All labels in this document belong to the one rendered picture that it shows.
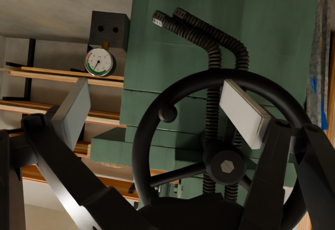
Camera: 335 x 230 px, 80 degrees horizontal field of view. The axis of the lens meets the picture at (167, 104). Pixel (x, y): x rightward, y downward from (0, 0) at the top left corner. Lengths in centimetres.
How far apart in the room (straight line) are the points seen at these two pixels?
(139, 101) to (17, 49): 381
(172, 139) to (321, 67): 115
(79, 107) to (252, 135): 13
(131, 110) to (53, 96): 325
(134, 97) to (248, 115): 37
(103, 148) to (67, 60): 316
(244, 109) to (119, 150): 40
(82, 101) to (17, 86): 399
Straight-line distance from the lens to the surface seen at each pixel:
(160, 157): 51
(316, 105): 143
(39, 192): 416
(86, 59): 48
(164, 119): 25
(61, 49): 374
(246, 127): 17
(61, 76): 305
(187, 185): 43
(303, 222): 284
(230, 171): 32
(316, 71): 143
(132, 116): 51
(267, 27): 56
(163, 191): 92
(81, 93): 17
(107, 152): 54
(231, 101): 19
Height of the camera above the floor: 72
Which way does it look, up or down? 1 degrees up
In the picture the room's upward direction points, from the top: 173 degrees counter-clockwise
